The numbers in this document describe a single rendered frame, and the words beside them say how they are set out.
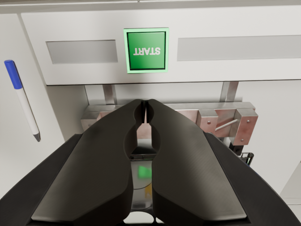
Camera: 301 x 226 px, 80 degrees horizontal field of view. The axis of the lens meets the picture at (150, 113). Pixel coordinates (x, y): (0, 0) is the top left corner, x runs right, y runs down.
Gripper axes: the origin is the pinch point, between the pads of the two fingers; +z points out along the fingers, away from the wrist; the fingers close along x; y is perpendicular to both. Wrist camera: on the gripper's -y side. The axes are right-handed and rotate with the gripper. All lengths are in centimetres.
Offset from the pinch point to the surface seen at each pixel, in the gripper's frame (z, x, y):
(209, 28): 14.2, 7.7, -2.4
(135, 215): 21, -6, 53
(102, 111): 22.3, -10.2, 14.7
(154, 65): 13.8, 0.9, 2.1
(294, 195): 30, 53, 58
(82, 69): 14.2, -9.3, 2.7
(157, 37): 13.8, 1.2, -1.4
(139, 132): 22.3, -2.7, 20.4
